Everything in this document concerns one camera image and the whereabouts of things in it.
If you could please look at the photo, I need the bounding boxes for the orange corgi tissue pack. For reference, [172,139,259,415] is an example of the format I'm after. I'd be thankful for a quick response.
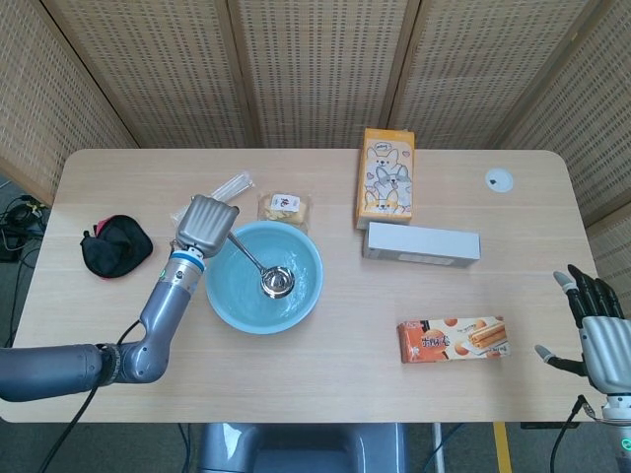
[354,127,416,231]

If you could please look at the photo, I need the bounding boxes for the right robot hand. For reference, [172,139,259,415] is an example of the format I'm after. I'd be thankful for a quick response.
[534,264,631,396]

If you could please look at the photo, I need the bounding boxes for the woven folding screen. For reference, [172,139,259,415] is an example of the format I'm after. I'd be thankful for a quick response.
[0,0,631,316]

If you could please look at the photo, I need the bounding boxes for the packaged yellow snack bag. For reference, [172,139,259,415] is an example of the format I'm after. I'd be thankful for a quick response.
[256,189,316,235]

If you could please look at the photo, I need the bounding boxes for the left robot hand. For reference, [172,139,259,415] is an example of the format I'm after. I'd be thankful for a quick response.
[175,193,241,258]

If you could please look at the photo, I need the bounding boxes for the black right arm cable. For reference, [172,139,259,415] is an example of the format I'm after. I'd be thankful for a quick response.
[549,393,596,473]

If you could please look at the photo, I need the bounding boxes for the light blue plastic bowl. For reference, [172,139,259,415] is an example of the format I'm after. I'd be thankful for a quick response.
[205,220,325,336]

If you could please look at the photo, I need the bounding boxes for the black and pink cloth pouch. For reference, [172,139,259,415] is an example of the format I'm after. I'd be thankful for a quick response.
[80,214,154,283]

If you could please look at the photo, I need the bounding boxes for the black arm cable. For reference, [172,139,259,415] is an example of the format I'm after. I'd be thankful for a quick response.
[549,393,596,473]
[36,318,144,473]

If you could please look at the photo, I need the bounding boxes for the clear plastic straw bundle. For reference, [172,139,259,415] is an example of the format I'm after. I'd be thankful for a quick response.
[170,169,256,230]

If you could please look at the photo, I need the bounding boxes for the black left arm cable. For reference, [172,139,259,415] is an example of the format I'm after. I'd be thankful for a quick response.
[36,318,144,473]

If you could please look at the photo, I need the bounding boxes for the grey power strip box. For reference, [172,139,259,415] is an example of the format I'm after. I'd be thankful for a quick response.
[362,221,482,271]

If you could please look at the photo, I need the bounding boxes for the black cables on floor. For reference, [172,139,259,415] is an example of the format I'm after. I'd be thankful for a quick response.
[0,194,50,265]

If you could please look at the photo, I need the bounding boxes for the white table cable grommet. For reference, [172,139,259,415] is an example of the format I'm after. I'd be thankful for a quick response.
[483,168,515,193]

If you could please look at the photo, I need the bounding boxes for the orange egg roll box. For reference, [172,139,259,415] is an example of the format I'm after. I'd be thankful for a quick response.
[396,315,512,365]

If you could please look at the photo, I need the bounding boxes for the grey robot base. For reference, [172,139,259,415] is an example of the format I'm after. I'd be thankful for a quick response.
[196,422,410,473]

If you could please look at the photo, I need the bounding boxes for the metal ladle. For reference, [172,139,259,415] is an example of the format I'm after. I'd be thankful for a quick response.
[226,232,296,299]

